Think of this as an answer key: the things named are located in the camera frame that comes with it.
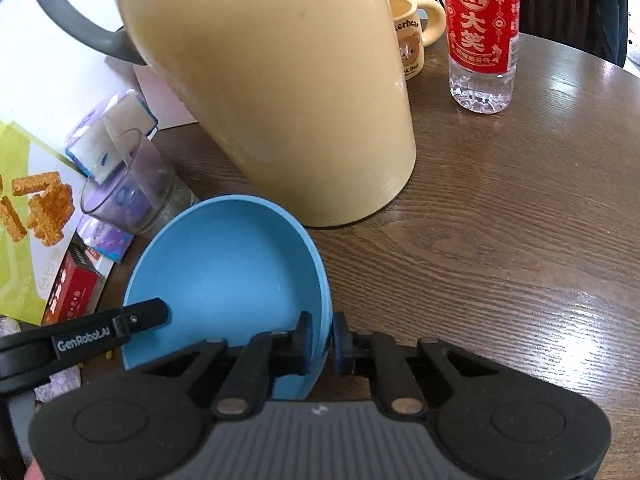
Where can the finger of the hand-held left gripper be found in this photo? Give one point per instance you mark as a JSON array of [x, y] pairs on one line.
[[145, 312]]

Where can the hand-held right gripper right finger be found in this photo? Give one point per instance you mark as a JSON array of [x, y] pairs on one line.
[[341, 345]]

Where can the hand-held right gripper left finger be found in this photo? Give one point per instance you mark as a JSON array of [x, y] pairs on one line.
[[306, 345]]

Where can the blue bowl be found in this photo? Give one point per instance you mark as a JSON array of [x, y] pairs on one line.
[[225, 280]]

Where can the red box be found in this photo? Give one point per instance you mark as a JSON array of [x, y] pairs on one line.
[[70, 290]]

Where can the green snack box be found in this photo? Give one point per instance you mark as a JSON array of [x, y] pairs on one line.
[[25, 260]]

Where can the clear glass cup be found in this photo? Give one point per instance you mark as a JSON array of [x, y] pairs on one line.
[[130, 195]]

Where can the pink box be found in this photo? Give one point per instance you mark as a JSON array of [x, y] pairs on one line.
[[155, 100]]

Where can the yellow thermos jug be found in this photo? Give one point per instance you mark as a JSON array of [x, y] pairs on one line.
[[275, 85]]

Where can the yellow bear mug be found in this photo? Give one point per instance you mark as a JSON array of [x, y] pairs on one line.
[[407, 45]]

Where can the red label water bottle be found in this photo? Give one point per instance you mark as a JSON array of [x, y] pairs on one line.
[[480, 25]]

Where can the dark wooden chair with jacket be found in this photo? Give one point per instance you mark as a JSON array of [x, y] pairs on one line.
[[612, 10]]

